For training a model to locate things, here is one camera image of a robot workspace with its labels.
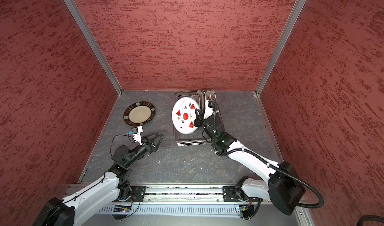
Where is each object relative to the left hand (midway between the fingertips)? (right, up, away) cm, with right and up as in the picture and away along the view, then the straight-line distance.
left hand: (162, 138), depth 77 cm
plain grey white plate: (+22, +24, +15) cm, 36 cm away
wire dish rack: (+18, -5, +18) cm, 26 cm away
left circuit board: (-20, -35, -4) cm, 40 cm away
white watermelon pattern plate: (+11, +12, +4) cm, 17 cm away
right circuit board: (+42, -34, -7) cm, 55 cm away
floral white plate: (+25, +23, +15) cm, 38 cm away
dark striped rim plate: (-24, +11, +30) cm, 40 cm away
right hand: (+17, +13, 0) cm, 21 cm away
